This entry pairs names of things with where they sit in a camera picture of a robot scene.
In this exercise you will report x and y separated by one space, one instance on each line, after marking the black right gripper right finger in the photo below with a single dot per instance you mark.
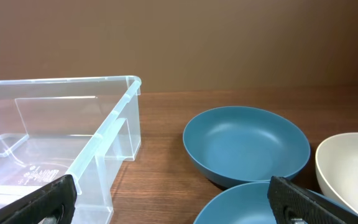
292 204

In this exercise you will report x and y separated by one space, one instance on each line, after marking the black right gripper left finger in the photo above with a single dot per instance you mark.
52 203

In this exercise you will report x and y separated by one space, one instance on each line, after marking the blue bowl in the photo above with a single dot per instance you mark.
242 204
233 145

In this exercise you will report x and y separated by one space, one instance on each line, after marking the cream bowl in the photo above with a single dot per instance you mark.
336 162

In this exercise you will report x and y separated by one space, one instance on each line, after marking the clear plastic storage bin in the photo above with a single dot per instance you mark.
84 127

